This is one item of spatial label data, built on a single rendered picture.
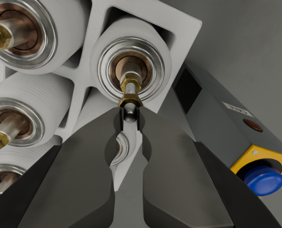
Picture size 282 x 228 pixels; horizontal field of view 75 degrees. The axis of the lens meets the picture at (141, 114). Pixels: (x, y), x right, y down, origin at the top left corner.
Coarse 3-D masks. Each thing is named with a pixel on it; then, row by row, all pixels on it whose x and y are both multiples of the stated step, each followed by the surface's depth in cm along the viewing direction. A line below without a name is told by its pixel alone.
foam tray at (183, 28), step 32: (96, 0) 23; (128, 0) 23; (96, 32) 25; (160, 32) 35; (192, 32) 25; (0, 64) 27; (64, 64) 28; (160, 96) 30; (64, 128) 33; (128, 160) 38
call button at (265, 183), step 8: (256, 168) 20; (264, 168) 20; (272, 168) 20; (248, 176) 20; (256, 176) 19; (264, 176) 19; (272, 176) 19; (280, 176) 19; (248, 184) 20; (256, 184) 20; (264, 184) 20; (272, 184) 20; (280, 184) 20; (256, 192) 20; (264, 192) 20; (272, 192) 21
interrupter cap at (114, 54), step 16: (112, 48) 19; (128, 48) 19; (144, 48) 19; (112, 64) 20; (144, 64) 20; (160, 64) 20; (112, 80) 21; (144, 80) 21; (160, 80) 21; (112, 96) 22; (144, 96) 22
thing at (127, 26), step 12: (120, 24) 19; (132, 24) 19; (144, 24) 21; (108, 36) 19; (120, 36) 19; (144, 36) 19; (156, 36) 19; (96, 48) 19; (168, 48) 20; (96, 60) 20; (168, 60) 20; (96, 72) 21; (168, 72) 21; (96, 84) 22; (108, 96) 22; (156, 96) 23
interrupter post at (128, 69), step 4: (128, 64) 20; (132, 64) 19; (136, 64) 20; (124, 68) 19; (128, 68) 18; (132, 68) 18; (136, 68) 19; (124, 72) 18; (128, 72) 18; (132, 72) 18; (136, 72) 18; (140, 72) 19; (124, 76) 18; (136, 76) 18; (140, 76) 18; (120, 80) 18; (140, 80) 18; (120, 84) 18
